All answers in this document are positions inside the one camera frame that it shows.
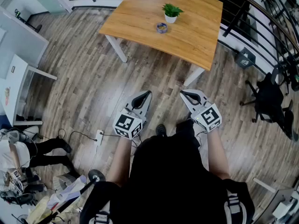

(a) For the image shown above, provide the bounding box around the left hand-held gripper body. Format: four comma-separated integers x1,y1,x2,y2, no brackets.
113,101,150,140

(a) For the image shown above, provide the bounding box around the grey harness strap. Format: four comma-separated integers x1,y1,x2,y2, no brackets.
223,189,248,224
93,199,111,224

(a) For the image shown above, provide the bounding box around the pile of papers and bags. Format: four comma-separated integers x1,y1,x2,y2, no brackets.
26,175,89,224

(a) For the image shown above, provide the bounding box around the grey tape roll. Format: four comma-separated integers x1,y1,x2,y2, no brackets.
156,22,169,35

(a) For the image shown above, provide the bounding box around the person in black shirt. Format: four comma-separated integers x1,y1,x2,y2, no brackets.
79,119,256,224

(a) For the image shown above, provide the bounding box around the white table leg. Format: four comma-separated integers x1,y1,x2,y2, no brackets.
105,34,128,63
183,66,206,87

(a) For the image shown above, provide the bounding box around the green plant in white pot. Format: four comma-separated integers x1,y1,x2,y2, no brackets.
162,3,185,24

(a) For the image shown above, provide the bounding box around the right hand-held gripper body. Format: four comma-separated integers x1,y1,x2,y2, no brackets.
191,102,222,133

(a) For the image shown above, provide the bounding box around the black stand with round base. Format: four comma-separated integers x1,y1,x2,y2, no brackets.
38,169,107,224

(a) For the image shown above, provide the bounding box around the black pedestal fan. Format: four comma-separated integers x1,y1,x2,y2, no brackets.
14,8,43,34

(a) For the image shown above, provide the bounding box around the black box with white logo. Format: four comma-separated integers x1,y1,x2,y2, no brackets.
234,46,256,69

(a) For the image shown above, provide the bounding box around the white partition panel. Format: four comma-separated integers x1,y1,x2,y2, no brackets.
0,6,50,68

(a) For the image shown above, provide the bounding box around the person's left forearm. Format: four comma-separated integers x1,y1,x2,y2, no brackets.
106,134,133,188

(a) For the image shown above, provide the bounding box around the person's right forearm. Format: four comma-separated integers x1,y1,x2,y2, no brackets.
206,126,231,181

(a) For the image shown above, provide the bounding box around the black cable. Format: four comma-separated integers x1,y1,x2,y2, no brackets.
57,128,98,141

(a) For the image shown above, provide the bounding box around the white power strip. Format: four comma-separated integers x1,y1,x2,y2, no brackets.
94,129,105,147

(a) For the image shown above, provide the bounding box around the person's black shoe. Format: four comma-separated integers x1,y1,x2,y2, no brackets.
156,124,167,137

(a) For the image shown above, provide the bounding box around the white desk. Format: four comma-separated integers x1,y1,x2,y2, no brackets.
252,177,299,224
0,54,58,127

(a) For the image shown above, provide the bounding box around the black office chair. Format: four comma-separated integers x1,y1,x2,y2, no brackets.
240,72,299,142
271,54,299,96

